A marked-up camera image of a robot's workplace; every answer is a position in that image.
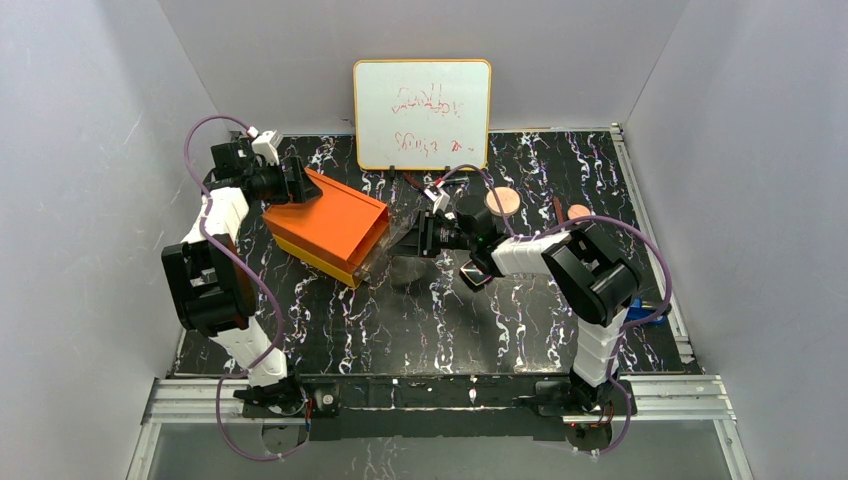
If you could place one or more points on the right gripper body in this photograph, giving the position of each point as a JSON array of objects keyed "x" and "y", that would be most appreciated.
[{"x": 428, "y": 234}]

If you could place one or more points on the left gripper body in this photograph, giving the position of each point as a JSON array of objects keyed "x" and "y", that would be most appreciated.
[{"x": 294, "y": 179}]

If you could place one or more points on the clear plastic drawer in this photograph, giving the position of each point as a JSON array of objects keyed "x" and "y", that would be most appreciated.
[{"x": 378, "y": 259}]

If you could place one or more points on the black square compact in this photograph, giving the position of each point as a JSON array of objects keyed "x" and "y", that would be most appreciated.
[{"x": 474, "y": 278}]

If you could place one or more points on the orange drawer organizer box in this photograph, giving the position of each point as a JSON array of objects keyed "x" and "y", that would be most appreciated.
[{"x": 333, "y": 233}]

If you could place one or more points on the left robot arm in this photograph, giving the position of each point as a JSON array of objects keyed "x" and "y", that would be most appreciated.
[{"x": 212, "y": 288}]

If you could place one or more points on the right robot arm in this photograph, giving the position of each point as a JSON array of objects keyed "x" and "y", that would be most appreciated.
[{"x": 597, "y": 282}]

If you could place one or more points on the green silver makeup pen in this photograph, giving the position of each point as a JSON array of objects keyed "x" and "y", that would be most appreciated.
[{"x": 453, "y": 181}]

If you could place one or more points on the large round beige puff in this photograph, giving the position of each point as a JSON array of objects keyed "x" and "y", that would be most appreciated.
[{"x": 503, "y": 201}]

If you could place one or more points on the small round pink puff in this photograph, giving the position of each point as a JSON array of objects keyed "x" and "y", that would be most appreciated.
[{"x": 576, "y": 211}]

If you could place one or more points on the yellow-framed whiteboard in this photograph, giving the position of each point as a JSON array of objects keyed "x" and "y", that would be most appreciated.
[{"x": 421, "y": 114}]

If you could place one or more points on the blue stapler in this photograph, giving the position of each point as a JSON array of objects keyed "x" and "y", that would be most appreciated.
[{"x": 640, "y": 309}]

